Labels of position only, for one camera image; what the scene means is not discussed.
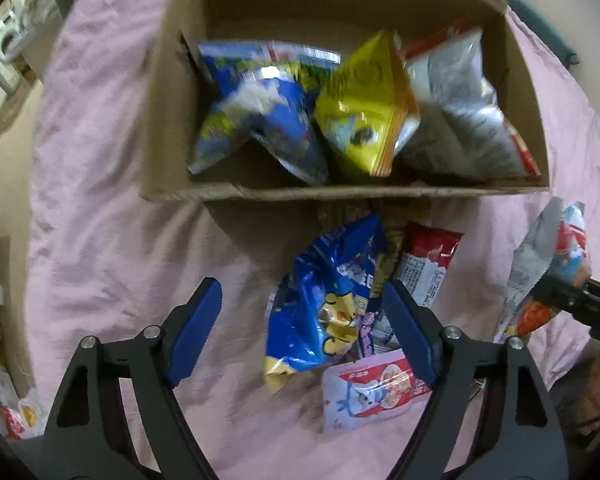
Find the red white snack packet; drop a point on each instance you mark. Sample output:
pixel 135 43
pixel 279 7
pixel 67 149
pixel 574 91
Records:
pixel 425 265

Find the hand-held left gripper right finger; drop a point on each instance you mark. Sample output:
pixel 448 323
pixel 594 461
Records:
pixel 410 332

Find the person's right hand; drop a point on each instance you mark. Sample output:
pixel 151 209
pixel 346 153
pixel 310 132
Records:
pixel 597 400

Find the patterned floor mat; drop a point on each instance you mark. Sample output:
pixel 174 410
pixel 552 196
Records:
pixel 15 107

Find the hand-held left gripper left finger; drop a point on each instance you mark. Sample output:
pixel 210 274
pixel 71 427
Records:
pixel 195 332

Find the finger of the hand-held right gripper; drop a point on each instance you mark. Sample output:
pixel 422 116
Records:
pixel 565 292

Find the tan snack packet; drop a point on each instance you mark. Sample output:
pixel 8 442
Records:
pixel 390 255

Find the pink blanket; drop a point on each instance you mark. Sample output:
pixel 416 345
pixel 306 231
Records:
pixel 105 260

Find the white washing machine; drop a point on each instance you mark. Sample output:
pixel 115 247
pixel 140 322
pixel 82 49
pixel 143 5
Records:
pixel 2 42

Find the blue packet with yellow bear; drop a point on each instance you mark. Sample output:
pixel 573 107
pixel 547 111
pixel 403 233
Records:
pixel 320 305

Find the beige trash bin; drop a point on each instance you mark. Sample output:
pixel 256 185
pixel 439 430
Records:
pixel 37 45

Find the silver snack packet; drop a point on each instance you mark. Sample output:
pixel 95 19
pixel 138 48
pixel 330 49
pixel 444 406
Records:
pixel 460 110

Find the pink white snack packet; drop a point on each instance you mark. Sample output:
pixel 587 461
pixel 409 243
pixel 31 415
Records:
pixel 375 390

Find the blue star print snack packet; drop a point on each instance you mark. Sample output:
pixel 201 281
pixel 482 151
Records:
pixel 260 105

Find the yellow snack packet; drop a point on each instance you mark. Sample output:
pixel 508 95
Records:
pixel 365 105

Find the white plastic bag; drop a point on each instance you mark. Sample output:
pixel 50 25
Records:
pixel 22 412

